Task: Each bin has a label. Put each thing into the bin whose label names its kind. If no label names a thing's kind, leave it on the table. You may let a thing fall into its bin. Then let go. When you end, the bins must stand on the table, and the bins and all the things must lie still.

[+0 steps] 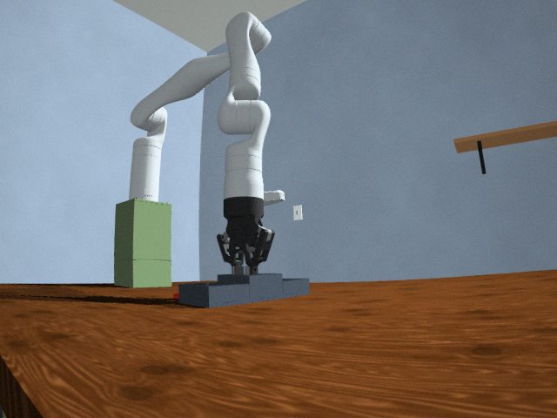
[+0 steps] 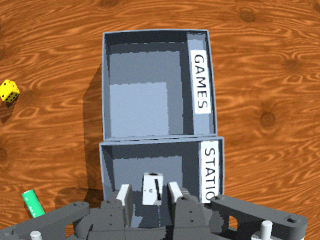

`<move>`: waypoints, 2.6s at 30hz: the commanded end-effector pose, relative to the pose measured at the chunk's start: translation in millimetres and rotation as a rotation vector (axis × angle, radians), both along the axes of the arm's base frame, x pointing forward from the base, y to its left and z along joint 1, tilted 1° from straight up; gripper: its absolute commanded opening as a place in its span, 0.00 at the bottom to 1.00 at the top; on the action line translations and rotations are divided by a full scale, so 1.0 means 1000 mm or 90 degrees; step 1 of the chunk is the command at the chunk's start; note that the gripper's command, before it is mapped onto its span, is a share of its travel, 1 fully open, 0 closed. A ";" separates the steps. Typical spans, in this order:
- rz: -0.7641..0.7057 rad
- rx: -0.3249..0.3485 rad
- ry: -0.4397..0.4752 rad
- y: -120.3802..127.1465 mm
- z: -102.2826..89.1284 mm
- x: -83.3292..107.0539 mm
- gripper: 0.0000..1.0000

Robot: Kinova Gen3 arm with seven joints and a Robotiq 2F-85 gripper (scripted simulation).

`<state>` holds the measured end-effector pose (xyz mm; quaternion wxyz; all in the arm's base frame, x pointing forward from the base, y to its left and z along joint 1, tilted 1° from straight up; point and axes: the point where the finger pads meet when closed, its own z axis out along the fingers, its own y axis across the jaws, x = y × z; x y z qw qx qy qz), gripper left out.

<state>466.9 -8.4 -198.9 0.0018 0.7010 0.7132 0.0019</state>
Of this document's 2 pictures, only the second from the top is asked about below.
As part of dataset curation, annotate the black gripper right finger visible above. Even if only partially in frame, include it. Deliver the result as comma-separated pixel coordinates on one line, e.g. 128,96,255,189
167,182,308,240

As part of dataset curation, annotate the grey rack of labelled bins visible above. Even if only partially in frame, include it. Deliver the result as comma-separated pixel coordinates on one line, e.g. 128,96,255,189
99,29,224,229

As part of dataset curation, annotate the green aa battery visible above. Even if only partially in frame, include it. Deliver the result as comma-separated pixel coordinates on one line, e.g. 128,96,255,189
22,190,45,218

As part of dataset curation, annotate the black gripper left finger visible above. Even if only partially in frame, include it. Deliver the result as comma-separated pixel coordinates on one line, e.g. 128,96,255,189
0,184,133,240

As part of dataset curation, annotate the yellow die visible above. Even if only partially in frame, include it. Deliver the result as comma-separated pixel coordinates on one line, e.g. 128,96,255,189
0,80,20,102

